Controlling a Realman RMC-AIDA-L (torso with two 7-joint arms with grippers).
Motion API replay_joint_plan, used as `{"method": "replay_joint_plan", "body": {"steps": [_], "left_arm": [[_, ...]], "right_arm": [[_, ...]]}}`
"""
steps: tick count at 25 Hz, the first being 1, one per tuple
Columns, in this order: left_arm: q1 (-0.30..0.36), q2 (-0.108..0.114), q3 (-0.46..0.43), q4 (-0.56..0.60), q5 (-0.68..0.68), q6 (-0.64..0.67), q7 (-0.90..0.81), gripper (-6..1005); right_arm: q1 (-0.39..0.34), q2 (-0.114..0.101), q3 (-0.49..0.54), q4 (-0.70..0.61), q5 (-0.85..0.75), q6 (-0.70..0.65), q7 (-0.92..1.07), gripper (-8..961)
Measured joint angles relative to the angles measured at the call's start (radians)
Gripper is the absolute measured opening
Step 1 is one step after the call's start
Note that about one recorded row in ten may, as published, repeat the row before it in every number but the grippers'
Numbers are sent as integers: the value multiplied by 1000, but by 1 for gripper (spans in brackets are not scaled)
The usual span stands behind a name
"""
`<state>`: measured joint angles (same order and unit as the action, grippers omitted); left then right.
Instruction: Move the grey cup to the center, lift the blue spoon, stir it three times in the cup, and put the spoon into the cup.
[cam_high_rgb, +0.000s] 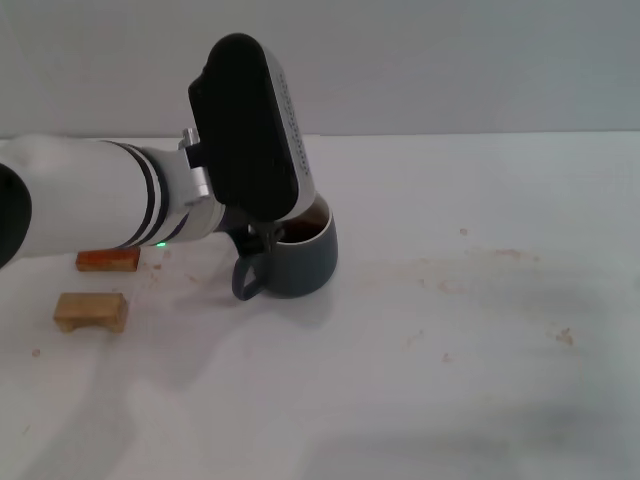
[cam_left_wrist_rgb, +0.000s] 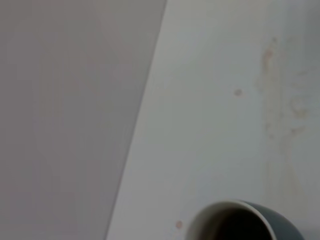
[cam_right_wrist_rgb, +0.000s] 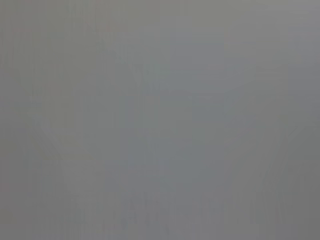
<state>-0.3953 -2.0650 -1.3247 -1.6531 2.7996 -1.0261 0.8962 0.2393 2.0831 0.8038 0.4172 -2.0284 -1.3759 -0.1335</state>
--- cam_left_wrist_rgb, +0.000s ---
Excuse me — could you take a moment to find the grey ceramic cup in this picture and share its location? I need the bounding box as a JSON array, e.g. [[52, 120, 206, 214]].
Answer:
[[183, 199, 305, 240]]

